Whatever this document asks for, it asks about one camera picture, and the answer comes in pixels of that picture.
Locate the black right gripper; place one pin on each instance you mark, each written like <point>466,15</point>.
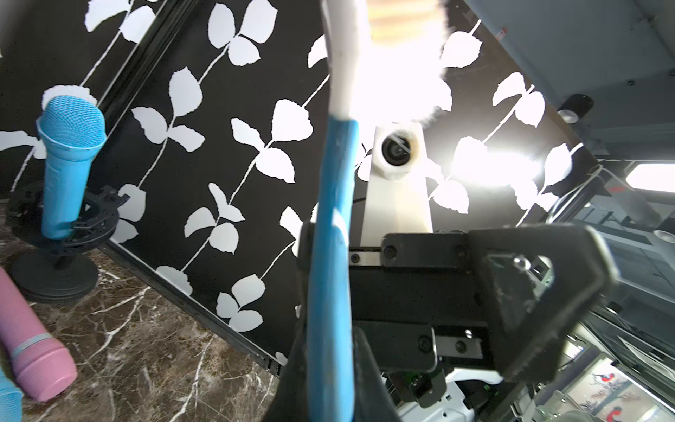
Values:
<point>420,305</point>

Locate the pink toy microphone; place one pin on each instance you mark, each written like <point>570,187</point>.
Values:
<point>42,366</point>

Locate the blue white scrub brush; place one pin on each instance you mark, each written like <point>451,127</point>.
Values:
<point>385,63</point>

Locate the blue toy microphone lying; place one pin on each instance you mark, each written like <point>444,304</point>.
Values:
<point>10,400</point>

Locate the black microphone stand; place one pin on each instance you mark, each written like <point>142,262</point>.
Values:
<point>59,271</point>

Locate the blue toy microphone in stand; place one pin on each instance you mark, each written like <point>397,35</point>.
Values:
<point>73,132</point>

